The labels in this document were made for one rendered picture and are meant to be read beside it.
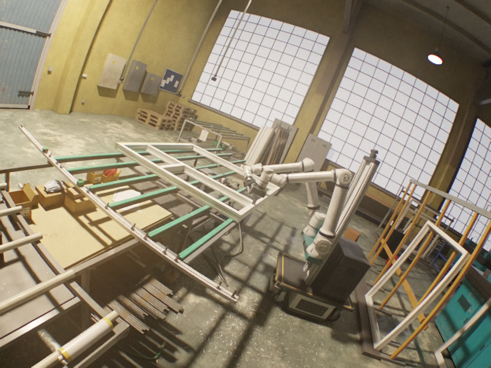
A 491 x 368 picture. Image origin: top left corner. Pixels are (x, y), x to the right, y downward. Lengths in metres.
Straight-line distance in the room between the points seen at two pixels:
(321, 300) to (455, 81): 10.72
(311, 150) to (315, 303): 7.40
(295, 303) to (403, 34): 10.82
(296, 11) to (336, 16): 1.72
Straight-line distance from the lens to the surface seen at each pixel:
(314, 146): 9.45
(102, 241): 1.66
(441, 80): 11.62
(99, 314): 1.02
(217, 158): 3.54
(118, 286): 1.82
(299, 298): 2.63
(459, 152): 11.11
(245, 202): 2.33
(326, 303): 2.71
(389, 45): 11.25
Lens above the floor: 1.65
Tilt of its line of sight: 15 degrees down
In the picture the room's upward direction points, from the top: 24 degrees clockwise
